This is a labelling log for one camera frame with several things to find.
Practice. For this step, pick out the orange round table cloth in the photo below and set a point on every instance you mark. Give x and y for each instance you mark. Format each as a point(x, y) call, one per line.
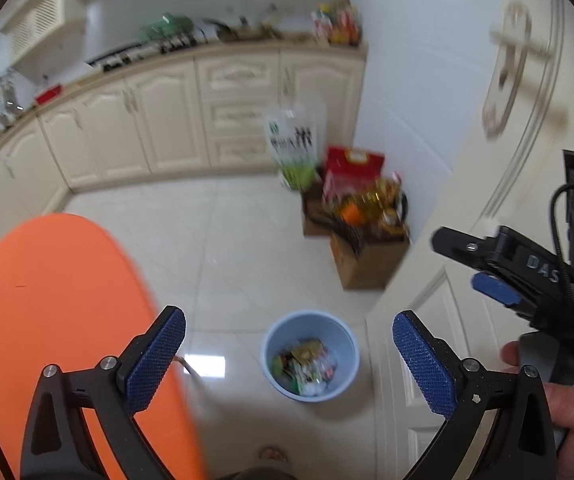
point(70, 296)

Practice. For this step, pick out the person's right hand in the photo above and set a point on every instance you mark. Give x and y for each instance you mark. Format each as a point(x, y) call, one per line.
point(562, 409)

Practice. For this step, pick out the red basin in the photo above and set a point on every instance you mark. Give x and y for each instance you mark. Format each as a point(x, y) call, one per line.
point(48, 95)

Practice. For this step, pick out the rice bag white green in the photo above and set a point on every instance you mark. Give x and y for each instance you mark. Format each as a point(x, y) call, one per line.
point(296, 136)

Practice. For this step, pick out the green electric cooker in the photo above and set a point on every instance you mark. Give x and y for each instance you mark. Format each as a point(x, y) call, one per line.
point(169, 26)

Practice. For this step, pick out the door handle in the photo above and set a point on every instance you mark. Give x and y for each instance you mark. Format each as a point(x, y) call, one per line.
point(518, 42)

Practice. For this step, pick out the blue trash bin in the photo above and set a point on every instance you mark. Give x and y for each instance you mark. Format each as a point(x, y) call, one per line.
point(310, 356)

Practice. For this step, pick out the red gift box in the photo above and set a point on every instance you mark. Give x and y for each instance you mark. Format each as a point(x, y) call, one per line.
point(349, 170)

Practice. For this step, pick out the cream door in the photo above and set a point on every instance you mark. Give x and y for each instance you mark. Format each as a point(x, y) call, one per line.
point(429, 66)

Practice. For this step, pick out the brown cardboard box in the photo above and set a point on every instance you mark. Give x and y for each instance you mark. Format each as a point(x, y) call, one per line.
point(365, 258)

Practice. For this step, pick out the cooking oil bottle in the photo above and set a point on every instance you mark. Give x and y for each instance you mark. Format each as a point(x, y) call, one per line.
point(380, 211)

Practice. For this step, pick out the gas stove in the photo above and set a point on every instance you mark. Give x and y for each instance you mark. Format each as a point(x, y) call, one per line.
point(135, 53)

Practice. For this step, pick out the hanging utensil rack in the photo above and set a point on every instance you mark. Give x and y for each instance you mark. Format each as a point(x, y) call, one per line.
point(10, 108)

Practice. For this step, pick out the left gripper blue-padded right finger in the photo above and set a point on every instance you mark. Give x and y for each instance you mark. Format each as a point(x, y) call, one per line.
point(521, 442)

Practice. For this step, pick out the green snack packet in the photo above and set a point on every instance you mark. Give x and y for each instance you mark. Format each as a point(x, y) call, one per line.
point(280, 368)

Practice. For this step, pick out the condiment bottles group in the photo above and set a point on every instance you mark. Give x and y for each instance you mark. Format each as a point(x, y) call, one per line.
point(337, 23)

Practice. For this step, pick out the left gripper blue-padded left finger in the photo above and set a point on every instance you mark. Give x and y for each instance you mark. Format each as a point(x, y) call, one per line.
point(57, 443)

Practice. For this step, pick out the lower kitchen cabinets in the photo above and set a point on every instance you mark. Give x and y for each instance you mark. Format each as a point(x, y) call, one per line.
point(185, 114)

